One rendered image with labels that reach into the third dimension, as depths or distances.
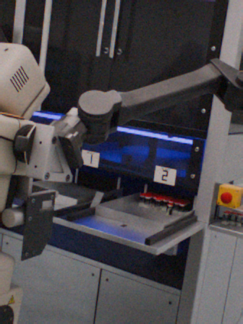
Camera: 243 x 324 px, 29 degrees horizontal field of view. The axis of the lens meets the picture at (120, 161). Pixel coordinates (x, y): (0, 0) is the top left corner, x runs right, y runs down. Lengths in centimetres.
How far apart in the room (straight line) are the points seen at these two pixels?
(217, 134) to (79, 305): 95
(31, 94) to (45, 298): 129
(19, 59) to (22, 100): 9
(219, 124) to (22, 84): 83
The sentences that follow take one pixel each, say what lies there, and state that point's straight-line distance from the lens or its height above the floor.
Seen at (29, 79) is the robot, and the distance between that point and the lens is 108.
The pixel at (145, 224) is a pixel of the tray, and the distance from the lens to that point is 153.
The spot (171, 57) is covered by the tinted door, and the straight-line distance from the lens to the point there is 177.
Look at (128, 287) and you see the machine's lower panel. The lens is 194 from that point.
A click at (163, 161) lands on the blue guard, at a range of 176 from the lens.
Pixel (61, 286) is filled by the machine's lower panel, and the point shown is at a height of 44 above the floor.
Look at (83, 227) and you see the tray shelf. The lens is 149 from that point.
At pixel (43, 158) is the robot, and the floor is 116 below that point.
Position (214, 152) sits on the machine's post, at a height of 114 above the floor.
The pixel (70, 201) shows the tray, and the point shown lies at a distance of 167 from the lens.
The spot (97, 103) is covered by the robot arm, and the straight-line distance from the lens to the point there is 103.
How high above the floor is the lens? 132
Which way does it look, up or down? 9 degrees down
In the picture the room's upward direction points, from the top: 8 degrees clockwise
